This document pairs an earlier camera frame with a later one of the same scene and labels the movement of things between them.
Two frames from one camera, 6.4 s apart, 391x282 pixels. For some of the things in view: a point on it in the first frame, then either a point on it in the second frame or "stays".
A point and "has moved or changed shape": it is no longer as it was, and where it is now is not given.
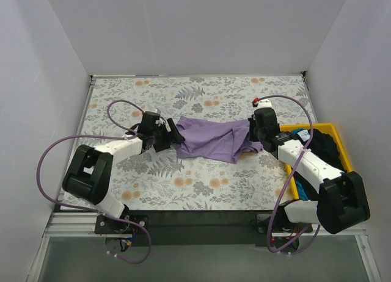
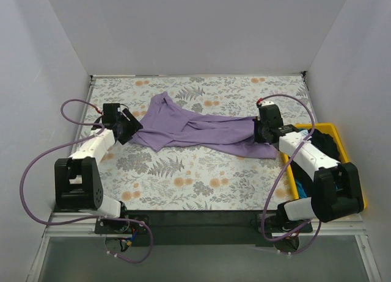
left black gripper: (170, 135) → (131, 126)
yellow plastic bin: (330, 127) stays
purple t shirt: (223, 141) has moved or changed shape
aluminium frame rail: (65, 223) stays
